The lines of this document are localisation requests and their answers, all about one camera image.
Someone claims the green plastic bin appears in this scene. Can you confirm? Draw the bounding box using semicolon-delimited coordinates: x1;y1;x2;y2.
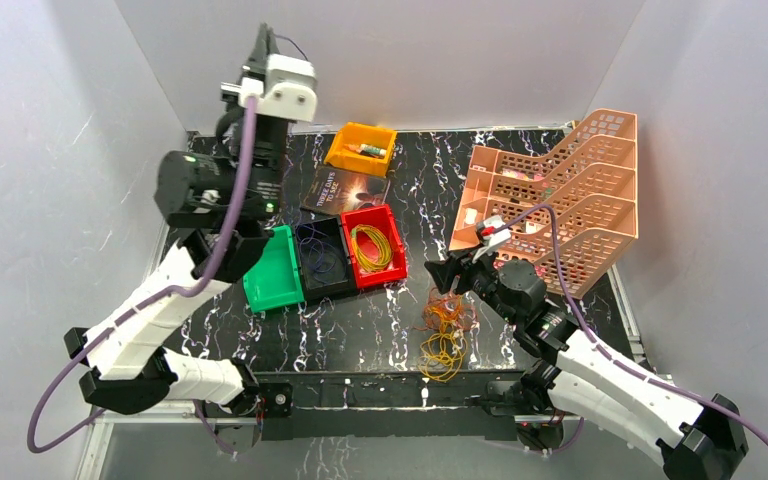
243;225;304;313

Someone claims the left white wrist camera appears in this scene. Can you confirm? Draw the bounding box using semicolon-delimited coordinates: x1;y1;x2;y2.
238;54;318;123

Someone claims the pink tiered file tray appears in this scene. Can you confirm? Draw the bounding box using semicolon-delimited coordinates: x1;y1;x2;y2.
449;109;639;299

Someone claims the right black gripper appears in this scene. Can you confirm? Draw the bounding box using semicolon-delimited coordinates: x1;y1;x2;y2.
424;243;521;326

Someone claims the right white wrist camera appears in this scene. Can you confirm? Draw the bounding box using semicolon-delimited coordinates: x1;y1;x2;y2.
471;215;511;263

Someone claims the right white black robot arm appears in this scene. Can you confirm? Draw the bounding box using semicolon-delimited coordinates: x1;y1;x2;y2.
424;249;748;479

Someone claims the aluminium frame rail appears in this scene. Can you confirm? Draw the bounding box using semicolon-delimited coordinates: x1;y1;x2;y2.
82;374;707;480

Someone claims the red plastic bin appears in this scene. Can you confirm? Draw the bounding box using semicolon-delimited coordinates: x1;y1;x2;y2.
340;204;407;290

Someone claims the orange plastic bin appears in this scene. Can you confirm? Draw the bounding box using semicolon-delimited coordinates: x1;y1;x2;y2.
324;122;397;177

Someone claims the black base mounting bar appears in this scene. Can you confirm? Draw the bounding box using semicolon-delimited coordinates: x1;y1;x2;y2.
261;370;552;441

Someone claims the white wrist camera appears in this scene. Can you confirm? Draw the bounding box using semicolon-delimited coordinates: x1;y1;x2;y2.
238;54;318;123
471;215;511;263

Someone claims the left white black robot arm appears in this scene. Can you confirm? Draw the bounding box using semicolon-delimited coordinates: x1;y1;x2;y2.
64;92;290;416

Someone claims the dark paperback book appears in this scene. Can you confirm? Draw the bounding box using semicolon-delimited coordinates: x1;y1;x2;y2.
300;165;390;215

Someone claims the marker in orange bin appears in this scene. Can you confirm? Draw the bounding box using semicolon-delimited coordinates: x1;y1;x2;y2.
345;144;388;159

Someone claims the yellow green coiled cable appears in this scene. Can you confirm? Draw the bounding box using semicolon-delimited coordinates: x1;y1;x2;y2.
349;224;396;274

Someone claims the black plastic bin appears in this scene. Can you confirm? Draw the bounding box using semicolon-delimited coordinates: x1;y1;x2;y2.
291;216;359;302

